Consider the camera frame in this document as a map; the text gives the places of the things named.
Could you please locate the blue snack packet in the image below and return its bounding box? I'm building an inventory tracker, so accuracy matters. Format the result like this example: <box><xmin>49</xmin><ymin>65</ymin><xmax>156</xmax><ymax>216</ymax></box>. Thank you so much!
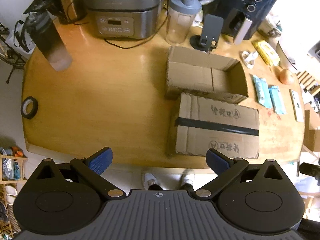
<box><xmin>268</xmin><ymin>85</ymin><xmax>287</xmax><ymax>115</ymax></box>
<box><xmin>253</xmin><ymin>75</ymin><xmax>273</xmax><ymax>109</ymax></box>

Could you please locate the orange onion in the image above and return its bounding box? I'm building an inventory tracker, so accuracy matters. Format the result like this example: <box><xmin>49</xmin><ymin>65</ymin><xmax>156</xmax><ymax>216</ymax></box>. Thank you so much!
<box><xmin>279</xmin><ymin>69</ymin><xmax>294</xmax><ymax>84</ymax></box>

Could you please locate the smoky dark water bottle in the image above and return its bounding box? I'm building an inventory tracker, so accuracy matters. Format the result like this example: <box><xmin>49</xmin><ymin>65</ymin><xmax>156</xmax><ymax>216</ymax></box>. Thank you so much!
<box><xmin>23</xmin><ymin>0</ymin><xmax>73</xmax><ymax>72</ymax></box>

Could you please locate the black rice cooker cable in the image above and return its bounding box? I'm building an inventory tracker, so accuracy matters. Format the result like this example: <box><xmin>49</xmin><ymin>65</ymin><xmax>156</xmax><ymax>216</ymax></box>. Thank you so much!
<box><xmin>104</xmin><ymin>0</ymin><xmax>171</xmax><ymax>49</ymax></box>

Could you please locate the wooden shoe rack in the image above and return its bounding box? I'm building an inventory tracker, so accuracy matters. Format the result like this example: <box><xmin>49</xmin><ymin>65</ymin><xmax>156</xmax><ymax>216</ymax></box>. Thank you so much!
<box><xmin>0</xmin><ymin>146</ymin><xmax>28</xmax><ymax>240</ymax></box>

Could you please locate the metallic kettle black handle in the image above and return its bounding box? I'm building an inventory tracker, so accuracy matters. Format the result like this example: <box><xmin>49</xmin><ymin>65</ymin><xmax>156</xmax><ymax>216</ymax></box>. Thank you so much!
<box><xmin>40</xmin><ymin>0</ymin><xmax>88</xmax><ymax>25</ymax></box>

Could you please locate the yellow wipes packet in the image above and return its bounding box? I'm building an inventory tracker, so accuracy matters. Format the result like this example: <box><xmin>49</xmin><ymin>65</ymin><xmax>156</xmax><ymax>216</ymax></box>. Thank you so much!
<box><xmin>252</xmin><ymin>40</ymin><xmax>281</xmax><ymax>67</ymax></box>

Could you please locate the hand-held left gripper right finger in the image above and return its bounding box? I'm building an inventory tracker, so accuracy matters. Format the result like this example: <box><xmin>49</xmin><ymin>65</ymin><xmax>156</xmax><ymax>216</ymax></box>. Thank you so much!
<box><xmin>192</xmin><ymin>148</ymin><xmax>283</xmax><ymax>202</ymax></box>

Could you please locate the clear shaker bottle grey lid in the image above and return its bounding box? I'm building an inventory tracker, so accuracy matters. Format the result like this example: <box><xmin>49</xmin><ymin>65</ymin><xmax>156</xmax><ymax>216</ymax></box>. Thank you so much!
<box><xmin>166</xmin><ymin>0</ymin><xmax>202</xmax><ymax>45</ymax></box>

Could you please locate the striped cloth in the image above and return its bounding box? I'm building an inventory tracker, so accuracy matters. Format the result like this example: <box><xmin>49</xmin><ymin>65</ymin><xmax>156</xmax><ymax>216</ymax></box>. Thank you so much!
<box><xmin>296</xmin><ymin>70</ymin><xmax>320</xmax><ymax>95</ymax></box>

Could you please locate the grey rice cooker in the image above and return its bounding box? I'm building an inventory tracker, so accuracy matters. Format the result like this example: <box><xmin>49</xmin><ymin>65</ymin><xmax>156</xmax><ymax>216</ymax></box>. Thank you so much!
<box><xmin>84</xmin><ymin>0</ymin><xmax>167</xmax><ymax>40</ymax></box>

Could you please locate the white paper bag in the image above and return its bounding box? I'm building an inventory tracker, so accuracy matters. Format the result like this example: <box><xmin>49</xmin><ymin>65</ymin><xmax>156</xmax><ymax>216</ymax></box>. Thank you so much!
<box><xmin>5</xmin><ymin>17</ymin><xmax>35</xmax><ymax>55</ymax></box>

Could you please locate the person's white shoe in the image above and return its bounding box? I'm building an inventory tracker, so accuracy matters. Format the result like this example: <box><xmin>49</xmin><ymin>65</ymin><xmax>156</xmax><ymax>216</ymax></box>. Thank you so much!
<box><xmin>180</xmin><ymin>174</ymin><xmax>194</xmax><ymax>189</ymax></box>
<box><xmin>142</xmin><ymin>172</ymin><xmax>159</xmax><ymax>190</ymax></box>

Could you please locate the black phone stand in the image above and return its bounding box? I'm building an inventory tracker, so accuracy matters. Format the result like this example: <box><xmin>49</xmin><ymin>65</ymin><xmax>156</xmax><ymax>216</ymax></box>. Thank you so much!
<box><xmin>189</xmin><ymin>14</ymin><xmax>224</xmax><ymax>51</ymax></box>

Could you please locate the small cardboard box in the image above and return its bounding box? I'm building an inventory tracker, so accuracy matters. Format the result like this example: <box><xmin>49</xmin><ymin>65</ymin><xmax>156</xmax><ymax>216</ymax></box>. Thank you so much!
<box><xmin>303</xmin><ymin>110</ymin><xmax>320</xmax><ymax>153</ymax></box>

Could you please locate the taped closed cardboard box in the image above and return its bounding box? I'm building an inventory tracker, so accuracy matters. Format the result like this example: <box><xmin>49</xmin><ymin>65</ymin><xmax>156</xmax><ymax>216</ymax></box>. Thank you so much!
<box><xmin>166</xmin><ymin>92</ymin><xmax>260</xmax><ymax>159</ymax></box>

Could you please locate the black tripod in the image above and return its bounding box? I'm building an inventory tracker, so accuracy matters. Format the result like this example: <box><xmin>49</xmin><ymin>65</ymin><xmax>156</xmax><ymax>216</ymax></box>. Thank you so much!
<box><xmin>0</xmin><ymin>22</ymin><xmax>27</xmax><ymax>84</ymax></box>

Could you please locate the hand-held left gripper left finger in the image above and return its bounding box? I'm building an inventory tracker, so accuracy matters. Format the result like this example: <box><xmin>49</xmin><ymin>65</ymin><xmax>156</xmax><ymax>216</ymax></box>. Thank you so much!
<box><xmin>36</xmin><ymin>147</ymin><xmax>127</xmax><ymax>202</ymax></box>

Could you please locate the white plastic ring holder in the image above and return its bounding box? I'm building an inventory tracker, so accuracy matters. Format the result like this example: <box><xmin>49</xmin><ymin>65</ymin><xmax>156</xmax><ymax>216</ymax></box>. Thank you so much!
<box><xmin>241</xmin><ymin>51</ymin><xmax>258</xmax><ymax>69</ymax></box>

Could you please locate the black tape roll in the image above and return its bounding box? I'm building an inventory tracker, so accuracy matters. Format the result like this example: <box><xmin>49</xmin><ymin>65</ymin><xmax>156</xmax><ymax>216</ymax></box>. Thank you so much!
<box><xmin>21</xmin><ymin>96</ymin><xmax>39</xmax><ymax>119</ymax></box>

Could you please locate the wooden desktop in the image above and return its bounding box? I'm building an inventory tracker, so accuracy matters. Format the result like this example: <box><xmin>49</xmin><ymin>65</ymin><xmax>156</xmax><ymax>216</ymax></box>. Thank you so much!
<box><xmin>21</xmin><ymin>0</ymin><xmax>310</xmax><ymax>175</ymax></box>

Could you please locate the white flat remote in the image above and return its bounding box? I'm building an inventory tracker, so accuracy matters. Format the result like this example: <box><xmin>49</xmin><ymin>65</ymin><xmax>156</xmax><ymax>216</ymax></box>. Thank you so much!
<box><xmin>289</xmin><ymin>89</ymin><xmax>305</xmax><ymax>122</ymax></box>

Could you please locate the dark blue air fryer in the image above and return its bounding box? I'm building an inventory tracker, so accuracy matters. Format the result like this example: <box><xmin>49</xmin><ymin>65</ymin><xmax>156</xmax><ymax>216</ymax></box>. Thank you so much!
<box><xmin>202</xmin><ymin>0</ymin><xmax>277</xmax><ymax>45</ymax></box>

